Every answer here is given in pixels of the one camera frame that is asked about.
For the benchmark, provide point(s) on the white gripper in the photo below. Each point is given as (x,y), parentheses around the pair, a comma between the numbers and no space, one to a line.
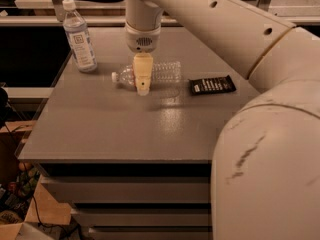
(142,40)

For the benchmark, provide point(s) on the clear crinkled water bottle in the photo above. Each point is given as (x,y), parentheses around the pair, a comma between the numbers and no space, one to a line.
(164,72)

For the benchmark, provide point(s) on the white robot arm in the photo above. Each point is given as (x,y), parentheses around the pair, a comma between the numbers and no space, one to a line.
(265,179)

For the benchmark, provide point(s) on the tall labelled water bottle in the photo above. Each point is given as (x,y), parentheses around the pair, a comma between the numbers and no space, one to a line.
(78,37)

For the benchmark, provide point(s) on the black snack bar packet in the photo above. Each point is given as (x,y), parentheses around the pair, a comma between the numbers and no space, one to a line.
(216,85)

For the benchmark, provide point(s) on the grey drawer cabinet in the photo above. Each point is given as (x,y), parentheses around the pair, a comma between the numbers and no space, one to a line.
(135,167)

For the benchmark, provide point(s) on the cardboard box left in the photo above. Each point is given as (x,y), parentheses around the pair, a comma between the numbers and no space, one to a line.
(44,212)

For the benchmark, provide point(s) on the metal rail frame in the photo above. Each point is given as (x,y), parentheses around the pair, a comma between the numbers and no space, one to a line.
(302,12)

